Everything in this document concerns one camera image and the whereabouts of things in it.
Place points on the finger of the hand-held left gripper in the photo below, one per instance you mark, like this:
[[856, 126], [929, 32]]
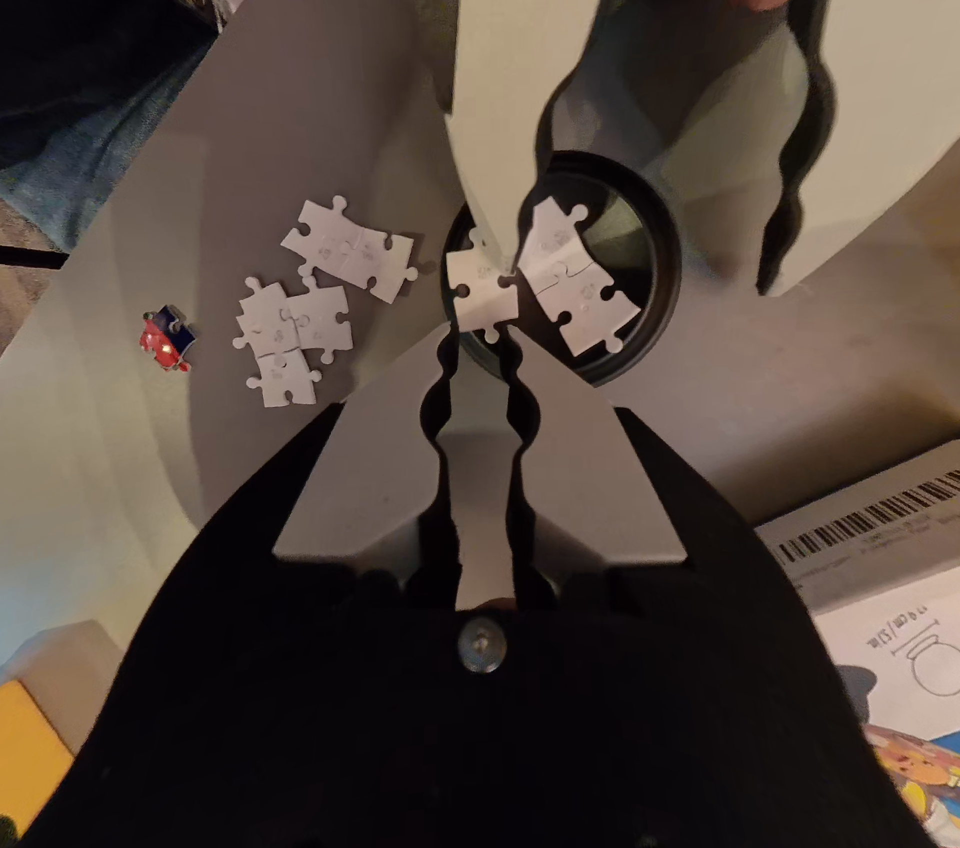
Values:
[[892, 75], [510, 38]]

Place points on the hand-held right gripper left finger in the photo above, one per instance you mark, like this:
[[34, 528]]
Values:
[[360, 480]]

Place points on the black round ball stand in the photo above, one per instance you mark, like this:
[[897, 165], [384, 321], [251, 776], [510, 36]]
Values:
[[664, 285]]

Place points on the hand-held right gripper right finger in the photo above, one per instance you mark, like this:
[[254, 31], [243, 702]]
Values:
[[592, 488]]

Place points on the blue puzzle box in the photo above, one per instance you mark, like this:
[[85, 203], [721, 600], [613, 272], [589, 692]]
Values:
[[900, 638]]

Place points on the white puzzle piece cluster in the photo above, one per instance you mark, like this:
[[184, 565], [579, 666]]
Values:
[[285, 338]]

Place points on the red blue puzzle piece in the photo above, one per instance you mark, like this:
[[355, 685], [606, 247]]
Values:
[[166, 338]]

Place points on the person's legs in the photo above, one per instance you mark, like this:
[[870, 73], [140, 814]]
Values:
[[90, 135]]

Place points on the white puzzle piece pair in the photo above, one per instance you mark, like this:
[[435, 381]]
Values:
[[352, 252], [577, 293]]

